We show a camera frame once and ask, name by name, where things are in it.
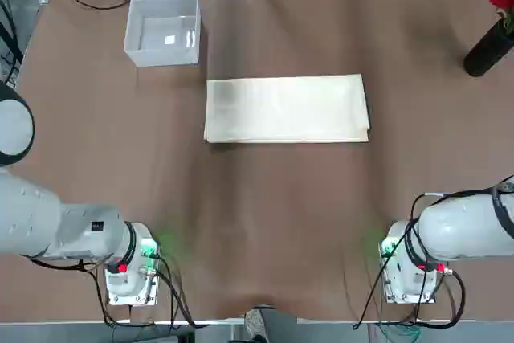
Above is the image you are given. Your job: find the cream tablecloth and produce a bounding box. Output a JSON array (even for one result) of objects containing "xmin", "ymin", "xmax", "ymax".
[{"xmin": 203, "ymin": 73, "xmax": 373, "ymax": 144}]

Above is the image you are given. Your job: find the clear plastic box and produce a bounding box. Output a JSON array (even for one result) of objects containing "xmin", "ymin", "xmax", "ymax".
[{"xmin": 123, "ymin": 0, "xmax": 201, "ymax": 67}]

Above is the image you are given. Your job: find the person's shoe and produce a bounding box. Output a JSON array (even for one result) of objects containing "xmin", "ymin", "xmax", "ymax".
[{"xmin": 244, "ymin": 307, "xmax": 268, "ymax": 342}]

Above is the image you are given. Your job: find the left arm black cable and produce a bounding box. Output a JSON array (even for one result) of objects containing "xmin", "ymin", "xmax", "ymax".
[{"xmin": 90, "ymin": 252, "xmax": 198, "ymax": 329}]

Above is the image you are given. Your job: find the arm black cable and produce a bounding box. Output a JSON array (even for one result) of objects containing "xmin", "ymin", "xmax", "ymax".
[
  {"xmin": 353, "ymin": 188, "xmax": 469, "ymax": 330},
  {"xmin": 90, "ymin": 252, "xmax": 198, "ymax": 329}
]

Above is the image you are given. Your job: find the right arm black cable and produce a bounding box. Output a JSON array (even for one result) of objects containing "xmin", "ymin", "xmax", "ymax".
[{"xmin": 353, "ymin": 188, "xmax": 469, "ymax": 330}]

